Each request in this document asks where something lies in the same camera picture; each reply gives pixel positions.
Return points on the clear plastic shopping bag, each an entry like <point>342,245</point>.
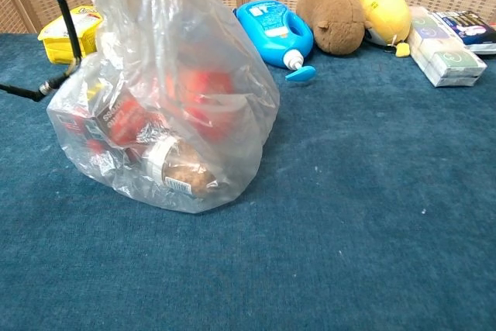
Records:
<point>217,75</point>

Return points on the yellow snack package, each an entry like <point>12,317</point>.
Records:
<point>87,30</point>

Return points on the red espresso coffee box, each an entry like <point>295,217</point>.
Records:
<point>124,121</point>

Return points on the dark box with yellow print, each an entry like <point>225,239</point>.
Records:
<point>71,121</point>

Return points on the orange red snack package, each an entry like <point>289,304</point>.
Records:
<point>209,90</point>

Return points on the blue detergent pump bottle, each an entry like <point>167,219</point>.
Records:
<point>271,32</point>

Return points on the clear jar with white lid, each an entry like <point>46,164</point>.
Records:
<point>190,172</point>

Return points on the brown capybara plush toy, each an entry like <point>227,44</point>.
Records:
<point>333,9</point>

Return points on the yellow plush toy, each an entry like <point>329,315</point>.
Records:
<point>387,9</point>

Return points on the blue carpet table cover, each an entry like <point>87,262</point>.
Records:
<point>348,211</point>

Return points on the pastel tissue multipack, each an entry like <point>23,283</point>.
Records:
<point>441,52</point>

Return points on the dark blue printed package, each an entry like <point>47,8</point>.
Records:
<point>469,28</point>

